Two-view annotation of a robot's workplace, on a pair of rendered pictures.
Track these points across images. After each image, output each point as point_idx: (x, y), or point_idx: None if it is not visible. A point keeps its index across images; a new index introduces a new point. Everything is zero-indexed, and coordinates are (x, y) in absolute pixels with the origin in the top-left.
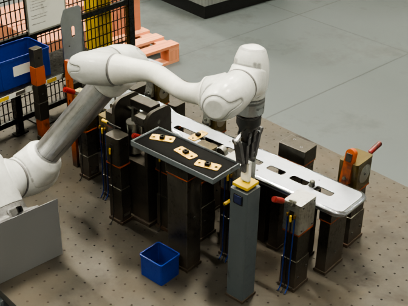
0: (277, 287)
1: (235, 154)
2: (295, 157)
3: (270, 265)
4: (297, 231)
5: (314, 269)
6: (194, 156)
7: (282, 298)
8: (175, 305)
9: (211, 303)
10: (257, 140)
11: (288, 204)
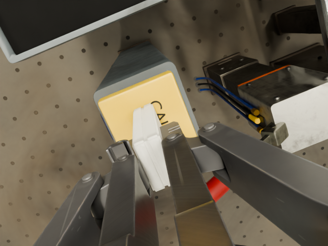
0: (198, 73)
1: (48, 224)
2: None
3: (218, 21)
4: (253, 127)
5: (270, 64)
6: None
7: (192, 97)
8: None
9: (90, 60)
10: (281, 225)
11: (261, 135)
